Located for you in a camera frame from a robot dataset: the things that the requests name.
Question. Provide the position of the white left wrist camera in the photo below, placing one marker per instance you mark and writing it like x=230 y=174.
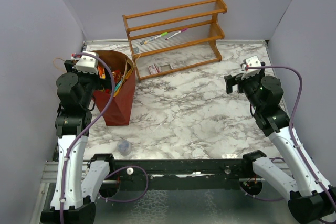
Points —
x=86 y=64

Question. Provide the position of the teal mint candy bag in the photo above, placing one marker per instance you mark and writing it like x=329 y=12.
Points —
x=118 y=87

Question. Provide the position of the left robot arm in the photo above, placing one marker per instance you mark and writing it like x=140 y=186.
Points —
x=74 y=196

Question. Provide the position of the black base frame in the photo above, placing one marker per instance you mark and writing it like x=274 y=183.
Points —
x=178 y=174

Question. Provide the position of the gold brown chips bag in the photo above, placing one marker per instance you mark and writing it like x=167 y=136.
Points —
x=129 y=67

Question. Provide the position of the orange Fox's candy bag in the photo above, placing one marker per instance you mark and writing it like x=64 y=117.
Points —
x=101 y=71

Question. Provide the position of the pink capped marker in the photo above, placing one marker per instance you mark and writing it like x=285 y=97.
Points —
x=176 y=33

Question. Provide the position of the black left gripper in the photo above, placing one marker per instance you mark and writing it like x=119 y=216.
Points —
x=101 y=83

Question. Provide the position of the green capped marker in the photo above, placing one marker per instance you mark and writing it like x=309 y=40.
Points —
x=153 y=38

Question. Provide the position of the wooden three-tier rack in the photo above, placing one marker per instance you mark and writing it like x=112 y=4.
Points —
x=201 y=19

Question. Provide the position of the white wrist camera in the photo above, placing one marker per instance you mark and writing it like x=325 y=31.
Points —
x=86 y=64
x=250 y=67

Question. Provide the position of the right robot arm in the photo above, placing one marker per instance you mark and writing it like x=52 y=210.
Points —
x=306 y=196

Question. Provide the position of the brown and red paper bag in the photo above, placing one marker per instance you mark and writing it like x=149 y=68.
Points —
x=118 y=98

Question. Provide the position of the red white staples box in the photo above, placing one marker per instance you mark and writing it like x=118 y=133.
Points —
x=154 y=69

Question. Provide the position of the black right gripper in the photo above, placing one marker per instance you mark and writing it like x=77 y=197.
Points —
x=232 y=81

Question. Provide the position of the red yellow snack packet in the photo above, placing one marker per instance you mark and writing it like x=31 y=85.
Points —
x=117 y=76

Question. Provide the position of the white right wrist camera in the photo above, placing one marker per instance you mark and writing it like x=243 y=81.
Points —
x=250 y=67

